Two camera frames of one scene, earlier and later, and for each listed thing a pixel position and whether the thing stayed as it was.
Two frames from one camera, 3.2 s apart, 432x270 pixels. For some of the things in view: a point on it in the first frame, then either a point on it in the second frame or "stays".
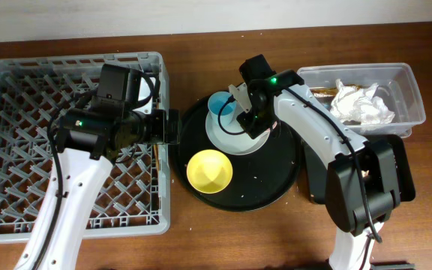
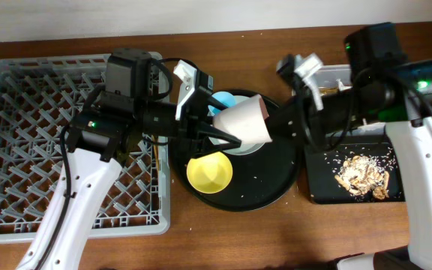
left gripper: x=173 y=126 → x=187 y=125
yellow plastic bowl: x=209 y=172 stays
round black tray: x=259 y=178 stays
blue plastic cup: x=215 y=102 stays
